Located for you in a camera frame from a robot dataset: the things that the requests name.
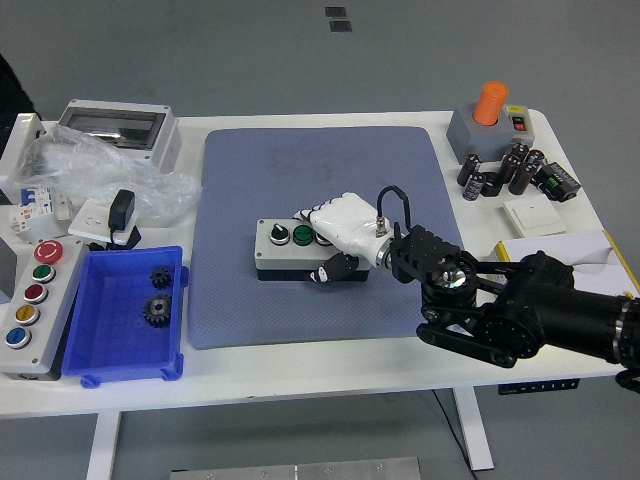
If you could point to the blue plastic bin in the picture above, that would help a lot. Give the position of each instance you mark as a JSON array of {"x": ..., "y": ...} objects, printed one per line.
[{"x": 115, "y": 345}]

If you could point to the dark cylindrical capacitor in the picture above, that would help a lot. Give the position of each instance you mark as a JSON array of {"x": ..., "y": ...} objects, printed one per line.
[
  {"x": 520, "y": 150},
  {"x": 509, "y": 167},
  {"x": 521, "y": 179},
  {"x": 535, "y": 157},
  {"x": 470, "y": 167}
]

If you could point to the clear plastic bag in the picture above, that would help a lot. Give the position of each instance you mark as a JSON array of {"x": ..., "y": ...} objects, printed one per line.
[{"x": 90, "y": 165}]

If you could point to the grey four-control button box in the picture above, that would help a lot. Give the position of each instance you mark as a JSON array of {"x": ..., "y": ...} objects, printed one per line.
[{"x": 280, "y": 257}]

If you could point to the grey five-button control box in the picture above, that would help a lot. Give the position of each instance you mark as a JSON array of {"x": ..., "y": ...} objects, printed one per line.
[{"x": 42, "y": 320}]

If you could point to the large black gear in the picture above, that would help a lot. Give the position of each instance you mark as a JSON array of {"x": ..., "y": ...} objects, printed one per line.
[{"x": 157, "y": 311}]

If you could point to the black power adapter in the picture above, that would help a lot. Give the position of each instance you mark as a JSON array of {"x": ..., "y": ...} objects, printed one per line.
[{"x": 121, "y": 207}]

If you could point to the white circuit breaker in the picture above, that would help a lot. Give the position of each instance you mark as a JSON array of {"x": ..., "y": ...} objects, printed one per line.
[{"x": 32, "y": 212}]

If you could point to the grey enclosure with clear window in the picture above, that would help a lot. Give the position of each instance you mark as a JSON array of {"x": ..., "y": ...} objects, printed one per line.
[{"x": 160, "y": 145}]

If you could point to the orange cylinder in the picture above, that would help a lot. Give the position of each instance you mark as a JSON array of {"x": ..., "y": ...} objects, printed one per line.
[{"x": 490, "y": 102}]

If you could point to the grey block base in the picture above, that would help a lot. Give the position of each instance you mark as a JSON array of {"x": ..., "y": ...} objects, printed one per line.
[{"x": 482, "y": 140}]

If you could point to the white and yellow booklet box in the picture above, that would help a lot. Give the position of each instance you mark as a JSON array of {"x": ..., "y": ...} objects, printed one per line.
[{"x": 575, "y": 247}]

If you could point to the person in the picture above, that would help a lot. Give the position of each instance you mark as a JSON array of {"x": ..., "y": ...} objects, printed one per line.
[{"x": 10, "y": 90}]

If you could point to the black table control panel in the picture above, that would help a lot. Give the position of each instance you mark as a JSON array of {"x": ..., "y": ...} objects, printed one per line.
[{"x": 537, "y": 387}]

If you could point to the blue-grey padded mat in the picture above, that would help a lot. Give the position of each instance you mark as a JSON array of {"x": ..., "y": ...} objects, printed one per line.
[{"x": 280, "y": 165}]

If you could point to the dark floor outlet cover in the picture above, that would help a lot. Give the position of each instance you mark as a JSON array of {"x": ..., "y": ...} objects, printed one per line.
[
  {"x": 335, "y": 11},
  {"x": 340, "y": 26}
]

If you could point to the capacitor with silver print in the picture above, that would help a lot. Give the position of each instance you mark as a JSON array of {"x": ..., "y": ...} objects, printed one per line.
[{"x": 474, "y": 187}]

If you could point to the white table leg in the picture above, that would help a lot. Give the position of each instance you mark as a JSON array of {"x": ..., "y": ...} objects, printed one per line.
[
  {"x": 102, "y": 445},
  {"x": 475, "y": 430}
]

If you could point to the small black gear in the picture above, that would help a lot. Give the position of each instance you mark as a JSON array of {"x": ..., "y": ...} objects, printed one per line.
[{"x": 161, "y": 278}]

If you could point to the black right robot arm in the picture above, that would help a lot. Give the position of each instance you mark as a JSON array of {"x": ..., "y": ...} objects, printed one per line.
[{"x": 550, "y": 305}]

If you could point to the white electrical box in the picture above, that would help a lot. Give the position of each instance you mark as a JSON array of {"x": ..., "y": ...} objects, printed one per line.
[{"x": 20, "y": 145}]

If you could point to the white wall socket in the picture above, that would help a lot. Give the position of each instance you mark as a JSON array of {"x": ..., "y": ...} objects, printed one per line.
[{"x": 87, "y": 220}]

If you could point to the black module with green terminal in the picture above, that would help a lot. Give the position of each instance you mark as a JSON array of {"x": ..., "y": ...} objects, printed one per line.
[{"x": 562, "y": 180}]

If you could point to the white red-black rocker switch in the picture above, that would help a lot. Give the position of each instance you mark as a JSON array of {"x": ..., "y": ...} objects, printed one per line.
[{"x": 520, "y": 125}]

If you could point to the grey metal plate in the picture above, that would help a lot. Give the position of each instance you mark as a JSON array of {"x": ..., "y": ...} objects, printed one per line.
[{"x": 295, "y": 471}]

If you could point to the grey metal box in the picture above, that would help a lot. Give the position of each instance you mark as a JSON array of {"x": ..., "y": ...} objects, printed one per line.
[{"x": 6, "y": 270}]

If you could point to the small white plastic part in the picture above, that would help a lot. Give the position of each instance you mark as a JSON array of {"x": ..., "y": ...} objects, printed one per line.
[{"x": 63, "y": 207}]

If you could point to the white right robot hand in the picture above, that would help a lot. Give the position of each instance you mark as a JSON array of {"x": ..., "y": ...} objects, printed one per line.
[{"x": 345, "y": 220}]

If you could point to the white wall switch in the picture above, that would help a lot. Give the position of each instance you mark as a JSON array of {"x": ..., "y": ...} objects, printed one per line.
[{"x": 535, "y": 217}]

